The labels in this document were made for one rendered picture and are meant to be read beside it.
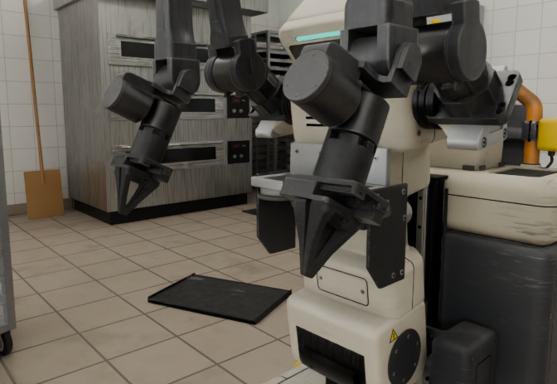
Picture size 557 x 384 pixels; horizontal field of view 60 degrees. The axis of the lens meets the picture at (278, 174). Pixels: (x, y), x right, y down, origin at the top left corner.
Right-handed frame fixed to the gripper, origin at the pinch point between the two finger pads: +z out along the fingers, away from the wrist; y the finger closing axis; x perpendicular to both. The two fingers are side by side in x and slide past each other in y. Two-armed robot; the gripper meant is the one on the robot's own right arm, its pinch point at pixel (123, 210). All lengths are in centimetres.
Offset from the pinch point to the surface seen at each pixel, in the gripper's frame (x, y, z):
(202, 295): 118, -119, 27
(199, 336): 97, -86, 39
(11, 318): 34, -117, 51
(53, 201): 124, -372, 13
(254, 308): 126, -90, 23
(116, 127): 120, -300, -61
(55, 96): 98, -401, -79
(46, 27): 66, -402, -132
